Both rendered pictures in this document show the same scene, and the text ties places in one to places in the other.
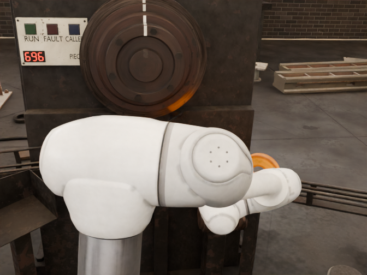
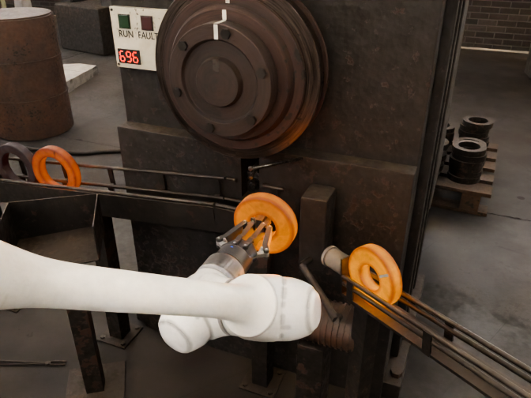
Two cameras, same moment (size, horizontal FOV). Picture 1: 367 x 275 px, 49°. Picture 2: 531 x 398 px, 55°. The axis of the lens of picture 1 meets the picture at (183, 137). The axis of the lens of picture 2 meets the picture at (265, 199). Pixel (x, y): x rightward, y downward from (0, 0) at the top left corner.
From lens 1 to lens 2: 0.72 m
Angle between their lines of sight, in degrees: 28
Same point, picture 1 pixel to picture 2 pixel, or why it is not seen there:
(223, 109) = (363, 165)
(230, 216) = (179, 329)
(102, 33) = (177, 32)
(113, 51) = (178, 58)
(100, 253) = not seen: outside the picture
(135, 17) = (212, 12)
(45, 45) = (140, 43)
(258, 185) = (148, 298)
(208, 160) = not seen: outside the picture
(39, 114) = (131, 129)
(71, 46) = not seen: hidden behind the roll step
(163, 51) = (242, 64)
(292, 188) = (288, 319)
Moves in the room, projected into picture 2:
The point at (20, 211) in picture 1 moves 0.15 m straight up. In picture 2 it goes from (74, 241) to (65, 197)
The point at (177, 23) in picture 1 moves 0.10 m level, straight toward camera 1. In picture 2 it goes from (273, 24) to (250, 30)
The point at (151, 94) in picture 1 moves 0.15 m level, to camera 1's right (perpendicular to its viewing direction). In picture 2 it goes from (226, 124) to (277, 135)
